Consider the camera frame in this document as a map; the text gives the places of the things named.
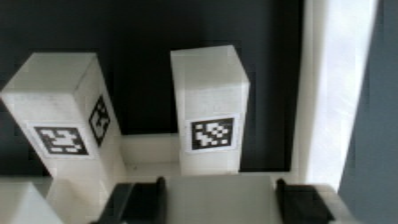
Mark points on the white chair seat part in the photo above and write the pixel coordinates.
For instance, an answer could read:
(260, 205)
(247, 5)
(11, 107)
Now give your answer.
(210, 199)

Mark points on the white chair leg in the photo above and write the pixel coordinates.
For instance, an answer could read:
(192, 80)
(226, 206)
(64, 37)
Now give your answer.
(212, 95)
(57, 101)

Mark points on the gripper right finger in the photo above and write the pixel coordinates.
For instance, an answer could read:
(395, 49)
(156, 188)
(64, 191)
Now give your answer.
(300, 204)

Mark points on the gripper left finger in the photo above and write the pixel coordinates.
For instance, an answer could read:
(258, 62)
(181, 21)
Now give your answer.
(137, 204)

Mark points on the white U-shaped obstacle fence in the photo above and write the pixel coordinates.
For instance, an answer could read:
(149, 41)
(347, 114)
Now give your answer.
(307, 81)

